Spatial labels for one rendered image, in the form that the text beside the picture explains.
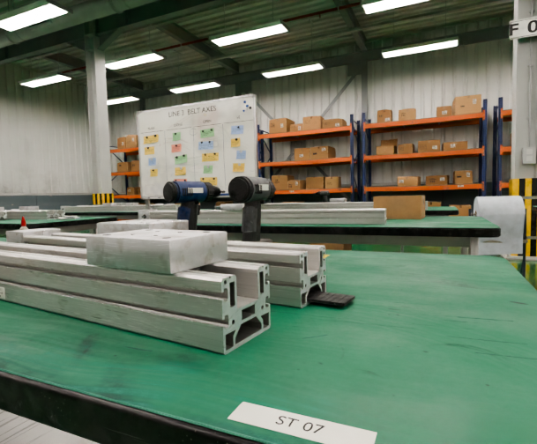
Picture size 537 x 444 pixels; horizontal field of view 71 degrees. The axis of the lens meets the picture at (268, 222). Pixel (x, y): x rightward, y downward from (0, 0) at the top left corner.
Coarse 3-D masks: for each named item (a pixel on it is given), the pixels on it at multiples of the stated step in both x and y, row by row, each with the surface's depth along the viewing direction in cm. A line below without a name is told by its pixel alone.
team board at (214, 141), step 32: (256, 96) 369; (160, 128) 416; (192, 128) 399; (224, 128) 383; (256, 128) 369; (160, 160) 420; (192, 160) 402; (224, 160) 386; (256, 160) 371; (160, 192) 423
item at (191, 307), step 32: (0, 256) 66; (32, 256) 61; (64, 256) 60; (0, 288) 66; (32, 288) 61; (64, 288) 56; (96, 288) 52; (128, 288) 49; (160, 288) 47; (192, 288) 43; (224, 288) 41; (256, 288) 47; (96, 320) 53; (128, 320) 49; (160, 320) 46; (192, 320) 44; (224, 320) 42; (256, 320) 48; (224, 352) 41
